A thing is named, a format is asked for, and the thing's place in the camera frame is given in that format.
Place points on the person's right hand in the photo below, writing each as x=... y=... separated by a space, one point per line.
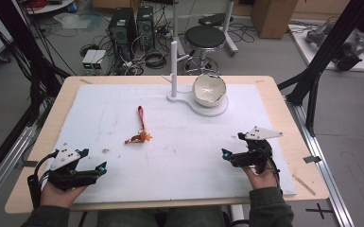
x=263 y=179

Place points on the white hanger stand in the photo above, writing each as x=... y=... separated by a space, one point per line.
x=173 y=69

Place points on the white eggshell-shaped bowl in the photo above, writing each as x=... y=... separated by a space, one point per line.
x=208 y=90

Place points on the cardboard box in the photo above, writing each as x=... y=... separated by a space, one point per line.
x=272 y=19

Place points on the grey machine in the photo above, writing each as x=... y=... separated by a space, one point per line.
x=350 y=50

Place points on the large black computer tower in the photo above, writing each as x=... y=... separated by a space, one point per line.
x=122 y=26

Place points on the white metal stand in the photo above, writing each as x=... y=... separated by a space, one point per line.
x=230 y=31

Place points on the aluminium rail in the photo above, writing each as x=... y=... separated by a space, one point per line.
x=9 y=160
x=321 y=164

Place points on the white floor platform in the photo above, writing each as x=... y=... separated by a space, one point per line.
x=308 y=53

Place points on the slim black computer tower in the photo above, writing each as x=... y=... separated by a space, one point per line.
x=145 y=25

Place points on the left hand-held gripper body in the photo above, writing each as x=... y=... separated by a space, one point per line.
x=64 y=178

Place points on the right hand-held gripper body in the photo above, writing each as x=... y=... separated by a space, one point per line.
x=258 y=156

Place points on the thin wooden stick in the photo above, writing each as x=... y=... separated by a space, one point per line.
x=304 y=185

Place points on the round white table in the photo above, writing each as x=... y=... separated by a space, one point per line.
x=48 y=6

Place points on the wooden table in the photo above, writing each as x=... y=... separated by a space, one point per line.
x=285 y=110

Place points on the black metal frame strut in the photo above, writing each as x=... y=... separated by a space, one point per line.
x=324 y=47

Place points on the white paper sheet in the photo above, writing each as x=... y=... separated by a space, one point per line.
x=186 y=157

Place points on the white power supply box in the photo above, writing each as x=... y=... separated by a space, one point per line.
x=100 y=60
x=88 y=60

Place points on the black round stool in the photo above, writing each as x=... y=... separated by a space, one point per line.
x=204 y=37

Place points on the person's left hand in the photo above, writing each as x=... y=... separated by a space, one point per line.
x=56 y=195

